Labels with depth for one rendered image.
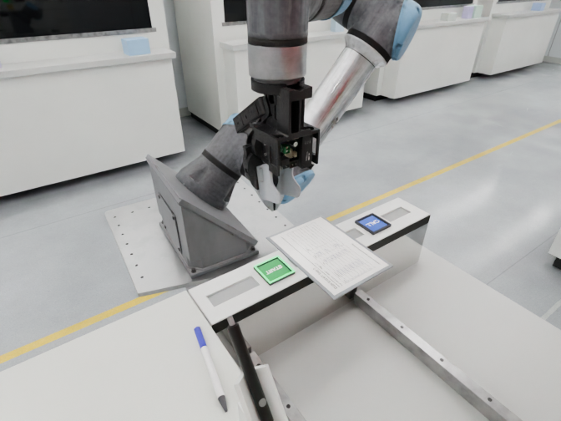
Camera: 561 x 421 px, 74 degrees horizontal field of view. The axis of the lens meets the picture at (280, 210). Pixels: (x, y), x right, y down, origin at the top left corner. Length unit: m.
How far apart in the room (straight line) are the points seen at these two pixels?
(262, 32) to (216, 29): 3.14
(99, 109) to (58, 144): 0.39
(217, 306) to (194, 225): 0.25
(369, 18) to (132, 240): 0.79
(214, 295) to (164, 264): 0.32
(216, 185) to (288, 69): 0.50
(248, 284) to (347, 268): 0.18
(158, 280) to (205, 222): 0.19
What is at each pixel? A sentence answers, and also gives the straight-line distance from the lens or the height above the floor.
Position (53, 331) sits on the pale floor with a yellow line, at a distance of 2.13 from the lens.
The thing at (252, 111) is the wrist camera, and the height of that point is 1.26.
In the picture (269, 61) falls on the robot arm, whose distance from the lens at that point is 0.48.
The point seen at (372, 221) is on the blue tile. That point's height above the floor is 0.96.
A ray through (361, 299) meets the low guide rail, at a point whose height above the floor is 0.85.
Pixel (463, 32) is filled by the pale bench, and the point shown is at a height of 0.75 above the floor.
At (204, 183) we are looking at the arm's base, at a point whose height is 0.99.
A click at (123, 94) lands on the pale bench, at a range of 3.17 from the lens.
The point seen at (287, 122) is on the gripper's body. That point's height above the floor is 1.26.
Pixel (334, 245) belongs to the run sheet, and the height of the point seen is 0.96.
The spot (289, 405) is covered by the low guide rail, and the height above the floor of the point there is 0.85.
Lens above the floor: 1.43
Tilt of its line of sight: 33 degrees down
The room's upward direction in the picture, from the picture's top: straight up
